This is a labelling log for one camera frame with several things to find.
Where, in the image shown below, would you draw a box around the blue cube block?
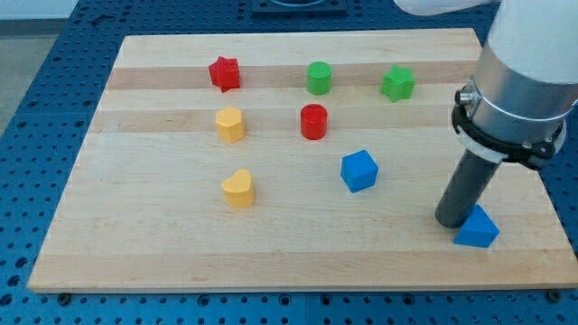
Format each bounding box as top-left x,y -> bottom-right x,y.
340,150 -> 378,193

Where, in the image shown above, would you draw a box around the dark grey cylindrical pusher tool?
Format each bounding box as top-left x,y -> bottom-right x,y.
434,150 -> 499,228

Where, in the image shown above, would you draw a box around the yellow heart block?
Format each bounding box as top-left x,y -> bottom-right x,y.
221,169 -> 255,208

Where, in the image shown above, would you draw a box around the yellow hexagon block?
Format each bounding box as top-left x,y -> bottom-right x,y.
215,107 -> 245,143

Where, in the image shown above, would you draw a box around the green cylinder block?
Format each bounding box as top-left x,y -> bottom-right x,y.
306,61 -> 332,96

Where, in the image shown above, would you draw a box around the red star block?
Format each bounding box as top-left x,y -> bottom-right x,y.
209,56 -> 241,92

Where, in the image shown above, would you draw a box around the green star block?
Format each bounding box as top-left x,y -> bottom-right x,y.
380,65 -> 415,102

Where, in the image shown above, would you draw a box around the blue triangular prism block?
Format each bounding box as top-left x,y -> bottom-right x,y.
453,204 -> 500,248

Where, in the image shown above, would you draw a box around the red cylinder block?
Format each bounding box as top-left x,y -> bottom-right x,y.
300,104 -> 328,140

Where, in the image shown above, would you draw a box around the light wooden board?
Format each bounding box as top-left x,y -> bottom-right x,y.
28,29 -> 577,293

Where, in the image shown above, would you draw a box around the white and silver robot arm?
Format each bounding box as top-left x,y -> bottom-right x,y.
452,0 -> 577,170

